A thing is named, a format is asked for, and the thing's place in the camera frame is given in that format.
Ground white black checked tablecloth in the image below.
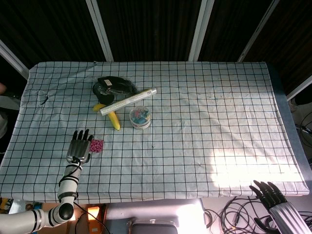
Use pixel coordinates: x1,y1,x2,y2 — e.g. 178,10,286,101
0,60,310,203

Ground clear round clip container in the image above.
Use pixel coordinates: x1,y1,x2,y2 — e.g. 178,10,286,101
129,106,152,130

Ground black cable tangle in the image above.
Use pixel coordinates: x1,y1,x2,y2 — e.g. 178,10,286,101
204,195,312,234

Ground pink patterned small packet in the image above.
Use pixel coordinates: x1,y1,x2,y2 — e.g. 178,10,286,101
89,139,104,153

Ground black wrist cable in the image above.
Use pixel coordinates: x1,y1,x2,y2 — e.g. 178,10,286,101
59,156,82,187

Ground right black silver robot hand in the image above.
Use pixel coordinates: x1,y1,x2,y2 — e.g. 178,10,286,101
249,179,312,234

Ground black round pad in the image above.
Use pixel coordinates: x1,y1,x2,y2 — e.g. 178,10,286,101
93,81,115,104

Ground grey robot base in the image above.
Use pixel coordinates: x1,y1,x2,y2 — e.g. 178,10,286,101
105,198,208,234

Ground yellow banana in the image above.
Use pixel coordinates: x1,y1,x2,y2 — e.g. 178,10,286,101
92,103,121,132

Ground black item in plastic bag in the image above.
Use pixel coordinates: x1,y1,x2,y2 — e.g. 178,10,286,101
97,76,139,95

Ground white frame post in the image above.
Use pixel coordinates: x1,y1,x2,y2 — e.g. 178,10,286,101
85,0,115,62
0,39,30,80
286,75,312,101
237,0,281,63
188,0,215,61

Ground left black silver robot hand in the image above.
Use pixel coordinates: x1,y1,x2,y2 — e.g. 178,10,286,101
66,129,94,164

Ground black cable under arm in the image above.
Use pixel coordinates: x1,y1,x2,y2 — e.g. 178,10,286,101
73,201,112,234

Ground silver foil tube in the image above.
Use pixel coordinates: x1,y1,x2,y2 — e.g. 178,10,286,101
99,87,157,116

